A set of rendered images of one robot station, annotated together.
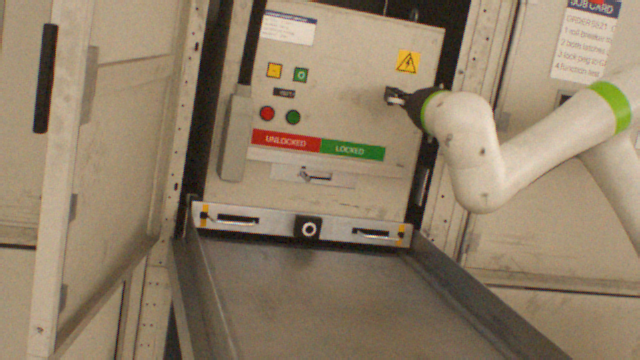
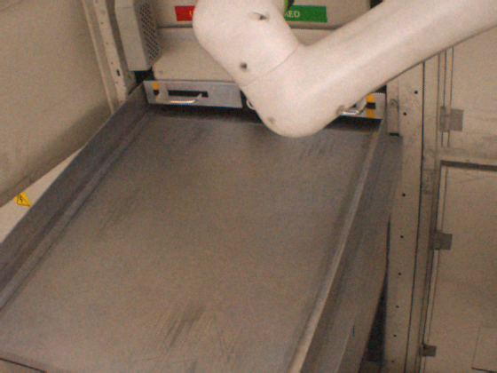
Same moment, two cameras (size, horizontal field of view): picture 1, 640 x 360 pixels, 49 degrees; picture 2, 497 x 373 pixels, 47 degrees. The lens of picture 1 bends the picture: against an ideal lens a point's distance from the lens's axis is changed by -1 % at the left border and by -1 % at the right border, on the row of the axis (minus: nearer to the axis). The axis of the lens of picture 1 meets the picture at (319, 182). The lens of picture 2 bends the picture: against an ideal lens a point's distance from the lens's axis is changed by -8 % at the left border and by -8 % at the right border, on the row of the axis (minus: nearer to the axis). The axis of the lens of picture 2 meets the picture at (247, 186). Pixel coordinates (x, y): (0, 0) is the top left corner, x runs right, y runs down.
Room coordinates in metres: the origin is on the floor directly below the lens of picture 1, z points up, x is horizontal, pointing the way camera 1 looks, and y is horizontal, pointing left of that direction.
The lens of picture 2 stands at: (0.72, -0.72, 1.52)
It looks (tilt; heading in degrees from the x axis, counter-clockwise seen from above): 37 degrees down; 43
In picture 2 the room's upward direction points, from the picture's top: 9 degrees counter-clockwise
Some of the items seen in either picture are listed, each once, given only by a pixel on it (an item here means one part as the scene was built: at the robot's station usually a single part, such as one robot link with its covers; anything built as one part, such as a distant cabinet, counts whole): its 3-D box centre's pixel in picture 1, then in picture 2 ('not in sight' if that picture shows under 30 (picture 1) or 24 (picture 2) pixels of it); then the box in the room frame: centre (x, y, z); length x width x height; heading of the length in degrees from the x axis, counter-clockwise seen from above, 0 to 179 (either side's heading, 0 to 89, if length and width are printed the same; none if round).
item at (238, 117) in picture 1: (235, 136); (138, 25); (1.46, 0.19, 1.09); 0.08 x 0.05 x 0.17; 18
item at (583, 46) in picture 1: (585, 39); not in sight; (1.71, -0.56, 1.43); 0.15 x 0.01 x 0.21; 108
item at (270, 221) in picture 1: (304, 222); (261, 91); (1.60, 0.02, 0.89); 0.54 x 0.05 x 0.06; 108
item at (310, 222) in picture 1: (308, 227); (256, 99); (1.57, 0.01, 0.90); 0.06 x 0.03 x 0.05; 108
